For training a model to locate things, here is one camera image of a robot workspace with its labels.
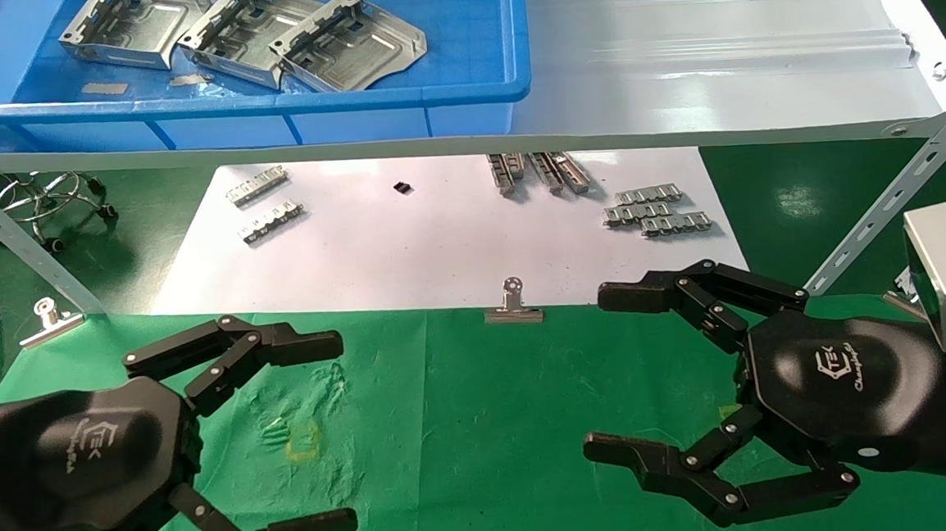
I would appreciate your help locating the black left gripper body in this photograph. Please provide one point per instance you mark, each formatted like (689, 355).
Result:
(83, 462)

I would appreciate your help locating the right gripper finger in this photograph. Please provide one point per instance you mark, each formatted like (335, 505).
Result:
(700, 481)
(688, 289)

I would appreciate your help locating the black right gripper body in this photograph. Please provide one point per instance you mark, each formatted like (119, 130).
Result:
(850, 390)

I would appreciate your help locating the silver stamped metal bracket plate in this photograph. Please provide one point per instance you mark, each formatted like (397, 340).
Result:
(245, 33)
(138, 31)
(361, 51)

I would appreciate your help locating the silver binder clip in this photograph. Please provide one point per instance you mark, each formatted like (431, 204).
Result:
(903, 306)
(50, 328)
(514, 315)

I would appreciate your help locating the grey perforated shelf upright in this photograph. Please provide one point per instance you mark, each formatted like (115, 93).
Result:
(20, 244)
(888, 199)

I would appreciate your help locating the grey metal shelf board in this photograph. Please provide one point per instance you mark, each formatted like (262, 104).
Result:
(716, 78)

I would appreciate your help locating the green table cloth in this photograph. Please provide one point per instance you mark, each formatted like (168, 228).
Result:
(483, 429)

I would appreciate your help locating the small black plastic part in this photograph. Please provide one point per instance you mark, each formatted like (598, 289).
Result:
(402, 188)

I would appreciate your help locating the stool wheeled base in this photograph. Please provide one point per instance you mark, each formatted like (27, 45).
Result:
(41, 216)

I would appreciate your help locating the grey tape strip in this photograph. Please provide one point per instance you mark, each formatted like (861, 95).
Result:
(186, 79)
(105, 88)

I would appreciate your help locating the blue plastic bin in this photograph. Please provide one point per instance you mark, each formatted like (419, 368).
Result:
(460, 53)

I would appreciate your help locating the small silver metal rail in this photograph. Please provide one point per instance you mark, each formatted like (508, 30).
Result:
(648, 196)
(548, 174)
(636, 214)
(271, 221)
(516, 164)
(501, 175)
(257, 185)
(574, 173)
(676, 224)

